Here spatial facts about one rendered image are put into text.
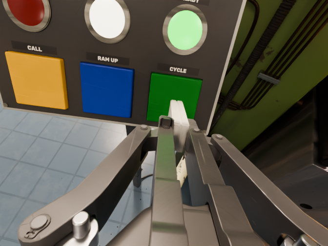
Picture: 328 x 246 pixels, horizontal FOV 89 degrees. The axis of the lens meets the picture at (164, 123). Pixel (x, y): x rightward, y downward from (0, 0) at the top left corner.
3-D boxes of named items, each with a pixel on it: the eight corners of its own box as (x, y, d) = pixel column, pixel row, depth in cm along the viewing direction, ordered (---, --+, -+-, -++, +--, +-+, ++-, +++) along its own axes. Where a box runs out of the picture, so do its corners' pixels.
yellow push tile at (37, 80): (66, 110, 26) (59, 58, 23) (16, 103, 26) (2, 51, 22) (72, 106, 28) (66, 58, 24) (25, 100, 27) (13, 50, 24)
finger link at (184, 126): (181, 123, 14) (189, 125, 14) (176, 100, 21) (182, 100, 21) (175, 152, 16) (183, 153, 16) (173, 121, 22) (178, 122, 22)
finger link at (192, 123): (190, 142, 13) (226, 147, 13) (183, 117, 18) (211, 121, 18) (186, 157, 14) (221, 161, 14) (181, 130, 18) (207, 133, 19)
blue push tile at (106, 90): (130, 118, 26) (133, 70, 23) (81, 112, 26) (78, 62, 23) (132, 114, 28) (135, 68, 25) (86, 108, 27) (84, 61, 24)
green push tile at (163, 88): (192, 127, 27) (203, 80, 24) (145, 121, 27) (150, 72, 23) (190, 122, 29) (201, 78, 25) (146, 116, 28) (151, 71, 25)
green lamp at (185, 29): (192, 58, 22) (201, 24, 19) (161, 45, 23) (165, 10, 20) (200, 48, 24) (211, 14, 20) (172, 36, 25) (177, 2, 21)
